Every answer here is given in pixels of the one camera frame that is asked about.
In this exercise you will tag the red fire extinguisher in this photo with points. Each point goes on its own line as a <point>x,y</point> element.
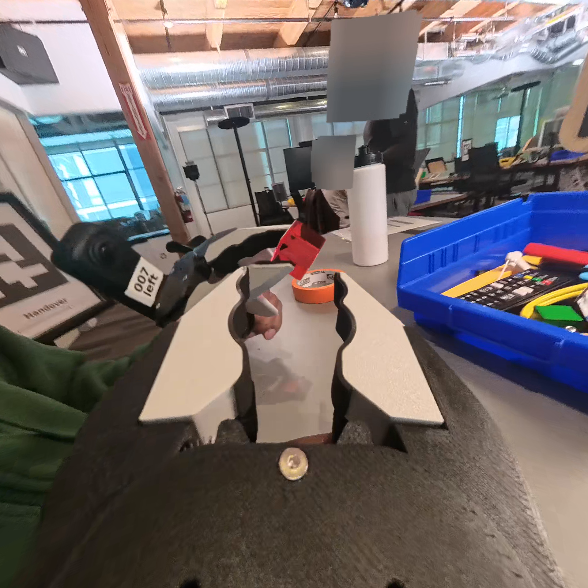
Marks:
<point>185,207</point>

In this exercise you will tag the black computer monitor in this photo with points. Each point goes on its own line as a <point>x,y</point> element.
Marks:
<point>298,170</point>

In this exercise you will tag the yellow plastic tool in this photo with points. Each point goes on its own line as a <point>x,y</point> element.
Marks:
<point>469,285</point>

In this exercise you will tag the orange tape roll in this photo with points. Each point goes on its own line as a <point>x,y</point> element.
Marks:
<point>312,292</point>

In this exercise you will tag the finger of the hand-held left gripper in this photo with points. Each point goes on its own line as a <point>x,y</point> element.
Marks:
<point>266,280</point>
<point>239,234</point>

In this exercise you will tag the silver ceiling duct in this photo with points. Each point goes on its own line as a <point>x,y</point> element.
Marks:
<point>239,78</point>

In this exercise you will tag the framed black white tag sign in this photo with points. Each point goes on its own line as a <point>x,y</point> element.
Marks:
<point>37,285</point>

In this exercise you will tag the white squeeze bottle black cap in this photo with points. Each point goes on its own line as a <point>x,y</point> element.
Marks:
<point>369,216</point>

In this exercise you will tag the camera tripod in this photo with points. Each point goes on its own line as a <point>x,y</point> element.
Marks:
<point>193,184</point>

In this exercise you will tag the green plastic block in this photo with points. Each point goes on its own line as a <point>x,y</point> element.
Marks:
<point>558,313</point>

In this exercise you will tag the black floor lamp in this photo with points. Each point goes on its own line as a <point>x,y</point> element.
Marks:
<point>241,165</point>

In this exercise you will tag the black remote control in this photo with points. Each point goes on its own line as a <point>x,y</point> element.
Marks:
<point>514,289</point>

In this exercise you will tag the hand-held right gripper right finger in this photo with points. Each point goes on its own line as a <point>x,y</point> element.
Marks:
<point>390,377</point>

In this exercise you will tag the blue plastic bin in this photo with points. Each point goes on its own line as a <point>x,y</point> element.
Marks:
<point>432,276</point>

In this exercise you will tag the wooden support post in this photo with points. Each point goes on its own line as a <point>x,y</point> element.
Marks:
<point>138,119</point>

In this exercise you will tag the person's left hand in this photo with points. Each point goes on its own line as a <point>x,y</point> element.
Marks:
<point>266,320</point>

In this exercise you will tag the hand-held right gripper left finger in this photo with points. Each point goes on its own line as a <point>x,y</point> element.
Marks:
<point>193,377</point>

